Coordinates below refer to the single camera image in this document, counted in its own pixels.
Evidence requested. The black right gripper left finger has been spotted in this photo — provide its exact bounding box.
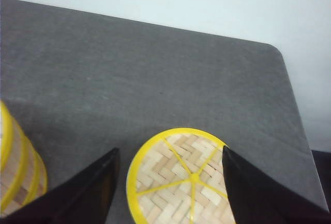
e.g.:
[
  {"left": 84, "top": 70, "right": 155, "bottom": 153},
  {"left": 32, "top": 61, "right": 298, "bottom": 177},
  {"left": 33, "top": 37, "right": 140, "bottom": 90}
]
[{"left": 1, "top": 148, "right": 120, "bottom": 223}]

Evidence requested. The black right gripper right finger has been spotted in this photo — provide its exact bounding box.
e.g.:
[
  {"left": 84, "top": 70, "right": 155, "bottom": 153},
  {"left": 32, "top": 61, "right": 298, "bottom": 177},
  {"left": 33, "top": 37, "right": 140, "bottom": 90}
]
[{"left": 222, "top": 147, "right": 330, "bottom": 223}]

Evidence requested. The steamer basket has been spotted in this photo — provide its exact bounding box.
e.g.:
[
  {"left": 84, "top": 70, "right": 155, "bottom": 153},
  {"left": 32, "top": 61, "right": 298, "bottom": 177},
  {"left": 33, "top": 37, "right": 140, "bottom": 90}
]
[{"left": 1, "top": 101, "right": 48, "bottom": 218}]

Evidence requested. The yellow rimmed steamer lid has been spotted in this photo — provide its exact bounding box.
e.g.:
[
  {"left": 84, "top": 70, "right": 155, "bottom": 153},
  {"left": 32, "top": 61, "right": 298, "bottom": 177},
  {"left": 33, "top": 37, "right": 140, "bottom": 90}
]
[{"left": 126, "top": 128, "right": 235, "bottom": 223}]

